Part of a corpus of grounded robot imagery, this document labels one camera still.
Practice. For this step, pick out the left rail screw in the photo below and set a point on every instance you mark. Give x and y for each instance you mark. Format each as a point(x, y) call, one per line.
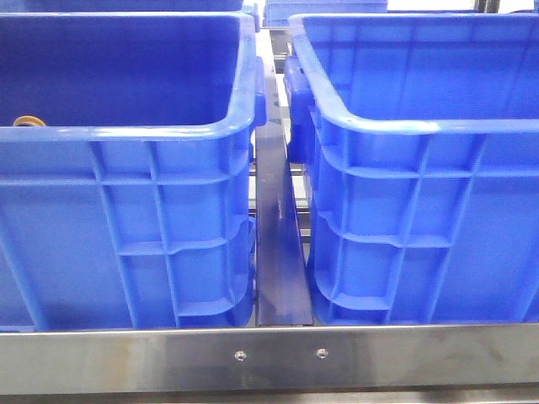
point(240, 356)

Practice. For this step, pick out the metal divider bar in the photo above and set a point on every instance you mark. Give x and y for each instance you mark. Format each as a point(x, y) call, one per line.
point(283, 294)

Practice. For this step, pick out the rail screw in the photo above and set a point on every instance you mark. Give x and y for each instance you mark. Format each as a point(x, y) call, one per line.
point(240, 356)
point(322, 353)

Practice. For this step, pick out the stainless steel front rail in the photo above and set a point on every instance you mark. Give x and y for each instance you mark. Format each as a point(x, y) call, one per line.
point(279, 358)

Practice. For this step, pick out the blue plastic bin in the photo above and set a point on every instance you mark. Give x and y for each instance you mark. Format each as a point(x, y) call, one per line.
point(423, 180)
point(129, 209)

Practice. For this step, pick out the right blue plastic bin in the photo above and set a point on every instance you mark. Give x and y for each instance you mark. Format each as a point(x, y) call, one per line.
point(423, 180)

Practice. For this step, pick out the right rail screw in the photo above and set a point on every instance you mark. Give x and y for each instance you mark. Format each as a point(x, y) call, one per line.
point(322, 353)

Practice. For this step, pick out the rear right blue bin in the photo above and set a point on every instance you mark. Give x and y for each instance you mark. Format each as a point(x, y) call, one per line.
point(277, 12)

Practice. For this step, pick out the rear left blue bin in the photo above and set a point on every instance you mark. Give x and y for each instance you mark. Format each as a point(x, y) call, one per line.
point(67, 6)

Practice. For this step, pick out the left blue plastic bin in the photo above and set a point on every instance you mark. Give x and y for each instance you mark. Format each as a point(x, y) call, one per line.
point(129, 209)

